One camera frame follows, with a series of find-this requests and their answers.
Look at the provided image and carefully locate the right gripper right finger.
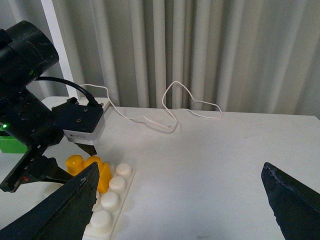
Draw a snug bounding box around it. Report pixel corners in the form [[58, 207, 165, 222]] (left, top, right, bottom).
[[261, 162, 320, 240]]

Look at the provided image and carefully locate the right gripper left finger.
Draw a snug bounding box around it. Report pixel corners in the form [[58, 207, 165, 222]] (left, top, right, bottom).
[[0, 162, 100, 240]]

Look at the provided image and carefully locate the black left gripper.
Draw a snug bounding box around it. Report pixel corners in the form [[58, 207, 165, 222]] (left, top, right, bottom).
[[0, 97, 103, 193]]

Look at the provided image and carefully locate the yellow two-stud block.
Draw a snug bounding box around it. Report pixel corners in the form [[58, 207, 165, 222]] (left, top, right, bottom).
[[65, 154, 113, 194]]

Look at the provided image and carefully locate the green two-stud block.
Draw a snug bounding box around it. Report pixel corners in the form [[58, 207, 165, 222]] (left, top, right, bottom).
[[0, 136, 27, 154]]

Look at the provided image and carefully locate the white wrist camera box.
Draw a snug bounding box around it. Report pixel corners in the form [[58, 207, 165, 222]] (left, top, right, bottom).
[[62, 107, 105, 146]]

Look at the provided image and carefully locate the white studded base plate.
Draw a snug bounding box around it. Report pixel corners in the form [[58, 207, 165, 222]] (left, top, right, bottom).
[[82, 162, 136, 240]]

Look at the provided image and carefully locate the black camera cable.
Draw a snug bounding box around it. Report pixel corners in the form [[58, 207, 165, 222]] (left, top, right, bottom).
[[34, 76, 104, 110]]

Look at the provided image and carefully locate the white lamp cable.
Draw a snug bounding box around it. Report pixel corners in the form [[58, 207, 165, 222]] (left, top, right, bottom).
[[81, 80, 224, 134]]

